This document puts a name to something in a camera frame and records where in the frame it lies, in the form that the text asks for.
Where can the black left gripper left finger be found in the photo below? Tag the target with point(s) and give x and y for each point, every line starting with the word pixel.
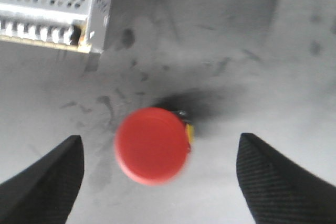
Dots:
pixel 46 191

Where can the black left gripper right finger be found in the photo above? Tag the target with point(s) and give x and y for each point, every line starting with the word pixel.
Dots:
pixel 277 190

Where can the red mushroom emergency stop button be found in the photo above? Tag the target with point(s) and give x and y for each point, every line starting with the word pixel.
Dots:
pixel 152 145

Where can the small metal mesh power supply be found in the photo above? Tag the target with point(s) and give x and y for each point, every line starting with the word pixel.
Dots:
pixel 71 25

